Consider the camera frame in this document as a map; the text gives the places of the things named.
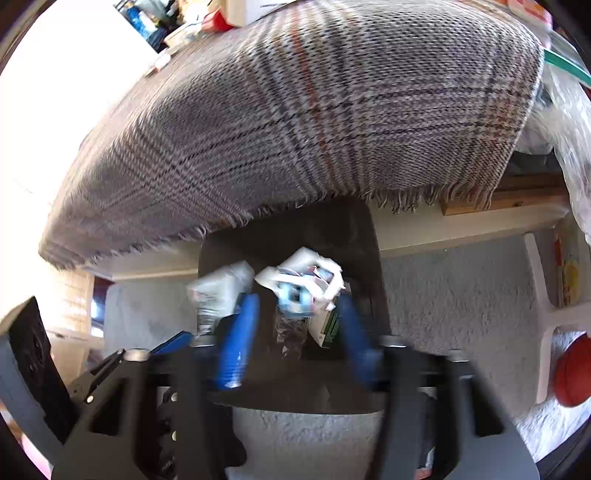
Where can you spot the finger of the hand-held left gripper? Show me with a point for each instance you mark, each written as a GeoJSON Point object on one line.
{"type": "Point", "coordinates": [173, 342]}

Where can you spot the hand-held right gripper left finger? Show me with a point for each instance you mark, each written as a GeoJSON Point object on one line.
{"type": "Point", "coordinates": [239, 332]}

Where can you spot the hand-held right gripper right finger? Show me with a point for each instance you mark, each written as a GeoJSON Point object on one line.
{"type": "Point", "coordinates": [356, 341]}

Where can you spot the green and white carton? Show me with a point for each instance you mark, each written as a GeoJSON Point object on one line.
{"type": "Point", "coordinates": [325, 323]}

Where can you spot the white plastic wrapper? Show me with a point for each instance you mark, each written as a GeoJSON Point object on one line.
{"type": "Point", "coordinates": [217, 286]}

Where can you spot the clear crinkled plastic wrapper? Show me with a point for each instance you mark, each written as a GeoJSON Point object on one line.
{"type": "Point", "coordinates": [291, 332]}

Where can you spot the white blue-print paper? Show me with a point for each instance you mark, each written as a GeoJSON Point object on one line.
{"type": "Point", "coordinates": [300, 272]}

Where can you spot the black plastic bin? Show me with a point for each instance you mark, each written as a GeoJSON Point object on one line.
{"type": "Point", "coordinates": [286, 230]}

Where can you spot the beige wicker basket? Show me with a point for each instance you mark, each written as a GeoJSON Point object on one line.
{"type": "Point", "coordinates": [74, 295]}

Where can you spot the wooden board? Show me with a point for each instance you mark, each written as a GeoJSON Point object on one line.
{"type": "Point", "coordinates": [508, 198]}

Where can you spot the red-brown basketball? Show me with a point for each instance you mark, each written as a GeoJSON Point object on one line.
{"type": "Point", "coordinates": [575, 374]}

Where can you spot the colourful printed book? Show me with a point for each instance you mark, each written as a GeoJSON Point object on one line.
{"type": "Point", "coordinates": [570, 272]}

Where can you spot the grey plaid fringed blanket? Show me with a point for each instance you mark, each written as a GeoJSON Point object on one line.
{"type": "Point", "coordinates": [300, 115]}

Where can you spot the small white tube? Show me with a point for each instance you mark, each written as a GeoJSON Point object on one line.
{"type": "Point", "coordinates": [161, 62]}

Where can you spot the clear plastic packet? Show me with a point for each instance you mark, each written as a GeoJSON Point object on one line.
{"type": "Point", "coordinates": [184, 32]}

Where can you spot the clear plastic zip bag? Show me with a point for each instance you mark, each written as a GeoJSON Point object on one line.
{"type": "Point", "coordinates": [572, 115]}

